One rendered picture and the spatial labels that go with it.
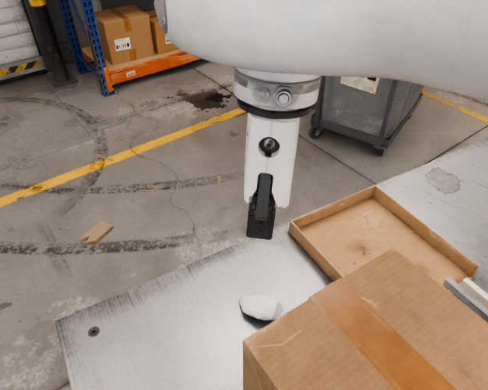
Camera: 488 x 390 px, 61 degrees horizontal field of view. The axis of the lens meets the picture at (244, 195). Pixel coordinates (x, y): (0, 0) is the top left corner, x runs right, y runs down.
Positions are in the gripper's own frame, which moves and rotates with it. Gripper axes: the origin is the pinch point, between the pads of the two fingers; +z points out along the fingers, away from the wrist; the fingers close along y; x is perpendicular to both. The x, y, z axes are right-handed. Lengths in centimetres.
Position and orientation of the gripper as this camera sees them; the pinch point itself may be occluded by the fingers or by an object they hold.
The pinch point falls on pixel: (260, 221)
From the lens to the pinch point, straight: 50.0
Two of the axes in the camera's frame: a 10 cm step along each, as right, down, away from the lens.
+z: -0.7, 8.3, 5.5
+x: -9.9, -1.2, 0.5
